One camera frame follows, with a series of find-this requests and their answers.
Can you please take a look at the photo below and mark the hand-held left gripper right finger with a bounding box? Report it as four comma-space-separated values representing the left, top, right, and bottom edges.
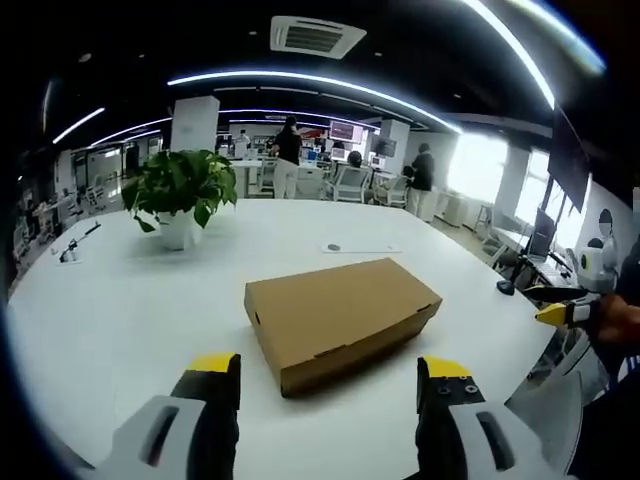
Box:
415, 355, 550, 480

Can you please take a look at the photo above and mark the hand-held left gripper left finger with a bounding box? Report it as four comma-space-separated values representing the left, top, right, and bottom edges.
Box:
87, 352, 242, 480

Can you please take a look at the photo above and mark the brown cardboard shoe box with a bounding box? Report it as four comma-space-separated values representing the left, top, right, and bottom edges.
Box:
244, 257, 444, 399

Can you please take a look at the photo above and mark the person's right hand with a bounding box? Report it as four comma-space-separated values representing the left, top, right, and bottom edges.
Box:
588, 292, 640, 346

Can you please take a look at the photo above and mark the laptop on stand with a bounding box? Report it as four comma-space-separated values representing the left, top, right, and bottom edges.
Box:
524, 207, 559, 264

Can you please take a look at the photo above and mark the grey office chair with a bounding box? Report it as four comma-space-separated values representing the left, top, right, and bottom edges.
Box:
504, 344, 609, 476

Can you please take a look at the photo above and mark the white plant pot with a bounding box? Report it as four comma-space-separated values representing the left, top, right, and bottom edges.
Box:
155, 209, 197, 251

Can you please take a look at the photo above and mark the white flat sheet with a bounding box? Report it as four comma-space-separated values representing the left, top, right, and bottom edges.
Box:
320, 241, 404, 255

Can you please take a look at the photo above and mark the green potted plant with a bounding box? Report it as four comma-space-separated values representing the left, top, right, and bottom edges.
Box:
120, 148, 239, 234

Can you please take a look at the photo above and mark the white office chair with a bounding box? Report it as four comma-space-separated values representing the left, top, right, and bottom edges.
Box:
327, 164, 374, 203

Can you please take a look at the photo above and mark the ceiling air conditioner vent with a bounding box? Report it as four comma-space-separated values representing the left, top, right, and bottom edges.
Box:
269, 14, 368, 60

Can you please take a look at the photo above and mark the wall-mounted dark screen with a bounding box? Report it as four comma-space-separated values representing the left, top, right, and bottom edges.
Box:
546, 102, 592, 213

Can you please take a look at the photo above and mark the red wall display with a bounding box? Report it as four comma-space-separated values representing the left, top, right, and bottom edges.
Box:
328, 119, 366, 143

